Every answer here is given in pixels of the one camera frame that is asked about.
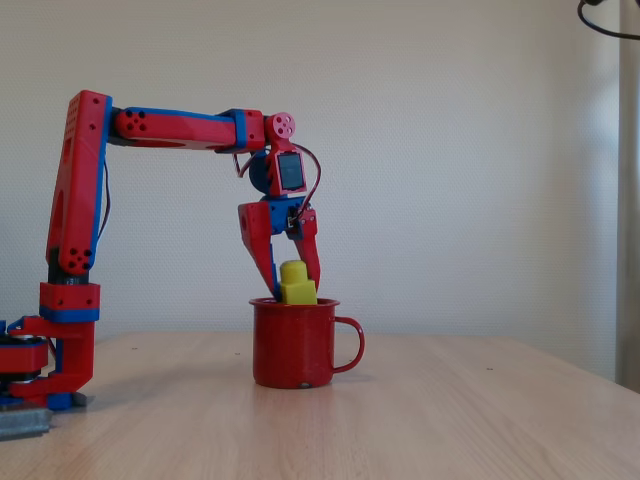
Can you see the red and blue gripper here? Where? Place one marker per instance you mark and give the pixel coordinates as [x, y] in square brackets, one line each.
[278, 216]

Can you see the yellow toy building block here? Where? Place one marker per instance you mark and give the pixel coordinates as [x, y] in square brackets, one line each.
[297, 285]

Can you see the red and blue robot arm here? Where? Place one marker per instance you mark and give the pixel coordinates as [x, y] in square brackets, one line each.
[80, 200]

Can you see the red enamel mug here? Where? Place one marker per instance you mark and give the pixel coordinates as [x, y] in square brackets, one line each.
[292, 345]

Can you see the grey table clamp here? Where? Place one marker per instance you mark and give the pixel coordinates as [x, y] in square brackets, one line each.
[22, 424]

